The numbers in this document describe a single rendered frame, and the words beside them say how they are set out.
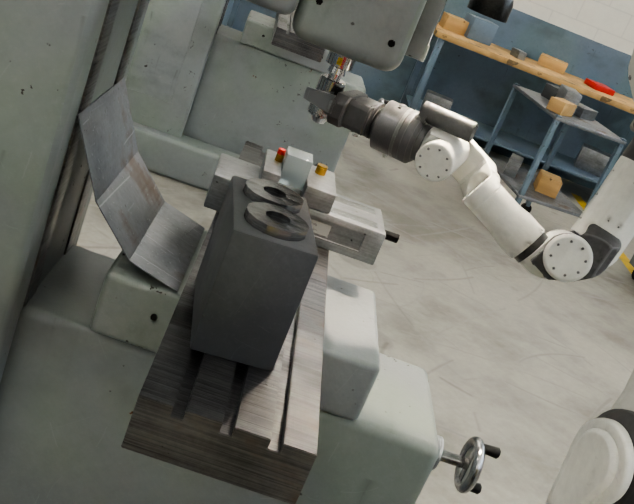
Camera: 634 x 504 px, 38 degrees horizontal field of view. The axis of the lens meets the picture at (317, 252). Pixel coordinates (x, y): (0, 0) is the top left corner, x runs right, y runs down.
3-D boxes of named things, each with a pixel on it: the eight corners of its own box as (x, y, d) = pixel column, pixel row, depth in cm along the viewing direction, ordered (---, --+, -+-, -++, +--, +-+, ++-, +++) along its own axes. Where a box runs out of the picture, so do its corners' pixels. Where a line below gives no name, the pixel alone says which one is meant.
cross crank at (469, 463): (473, 477, 194) (497, 432, 189) (481, 512, 183) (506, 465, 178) (403, 453, 192) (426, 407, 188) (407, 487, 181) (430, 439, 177)
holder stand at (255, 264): (267, 301, 148) (310, 190, 141) (272, 373, 127) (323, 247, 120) (194, 280, 145) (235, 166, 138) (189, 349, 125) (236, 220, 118)
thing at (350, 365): (355, 338, 195) (376, 289, 191) (356, 426, 163) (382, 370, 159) (131, 258, 191) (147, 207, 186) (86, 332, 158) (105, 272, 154)
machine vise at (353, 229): (369, 238, 194) (388, 192, 190) (373, 266, 180) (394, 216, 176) (210, 182, 189) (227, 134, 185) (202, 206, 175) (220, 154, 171)
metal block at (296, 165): (302, 181, 184) (313, 154, 182) (302, 190, 178) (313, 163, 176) (278, 172, 183) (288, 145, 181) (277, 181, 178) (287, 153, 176)
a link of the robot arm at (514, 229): (469, 211, 159) (545, 295, 158) (470, 214, 148) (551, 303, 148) (516, 170, 157) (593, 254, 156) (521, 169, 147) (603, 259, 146)
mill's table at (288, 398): (322, 201, 231) (334, 173, 229) (296, 506, 116) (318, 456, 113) (235, 169, 229) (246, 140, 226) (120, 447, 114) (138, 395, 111)
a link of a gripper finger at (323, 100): (309, 83, 158) (340, 97, 156) (303, 100, 159) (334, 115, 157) (306, 83, 156) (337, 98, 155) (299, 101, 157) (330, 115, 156)
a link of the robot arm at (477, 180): (430, 143, 160) (482, 200, 160) (412, 156, 153) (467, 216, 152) (455, 118, 157) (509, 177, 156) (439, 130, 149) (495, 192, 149)
